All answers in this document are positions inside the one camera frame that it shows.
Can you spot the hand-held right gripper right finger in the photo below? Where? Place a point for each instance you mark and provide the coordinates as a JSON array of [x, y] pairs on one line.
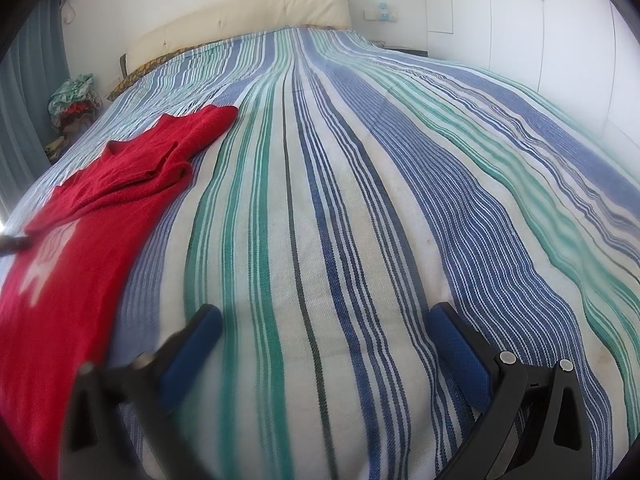
[[457, 350]]

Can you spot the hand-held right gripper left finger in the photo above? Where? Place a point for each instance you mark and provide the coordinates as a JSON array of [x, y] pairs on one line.
[[190, 350]]

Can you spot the white wall outlet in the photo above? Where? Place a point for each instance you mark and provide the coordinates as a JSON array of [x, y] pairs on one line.
[[382, 12]]

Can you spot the dark nightstand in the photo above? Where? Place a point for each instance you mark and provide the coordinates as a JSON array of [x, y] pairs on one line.
[[407, 50]]

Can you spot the red sweater with white rabbit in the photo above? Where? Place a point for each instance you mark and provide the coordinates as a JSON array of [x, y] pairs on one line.
[[75, 310]]

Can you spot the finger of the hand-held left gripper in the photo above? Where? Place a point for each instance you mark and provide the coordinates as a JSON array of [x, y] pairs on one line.
[[12, 243]]

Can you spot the white wardrobe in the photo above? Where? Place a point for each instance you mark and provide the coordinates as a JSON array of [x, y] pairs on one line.
[[525, 20]]

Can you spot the blue curtain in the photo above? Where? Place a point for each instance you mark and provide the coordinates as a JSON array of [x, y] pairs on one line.
[[30, 85]]

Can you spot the cream padded headboard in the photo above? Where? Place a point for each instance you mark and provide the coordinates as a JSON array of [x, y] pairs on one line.
[[250, 15]]

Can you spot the striped bed blanket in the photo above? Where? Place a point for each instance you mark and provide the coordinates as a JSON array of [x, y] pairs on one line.
[[350, 210]]

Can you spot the pile of clothes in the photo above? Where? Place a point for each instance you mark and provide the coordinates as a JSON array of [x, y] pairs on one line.
[[75, 95]]

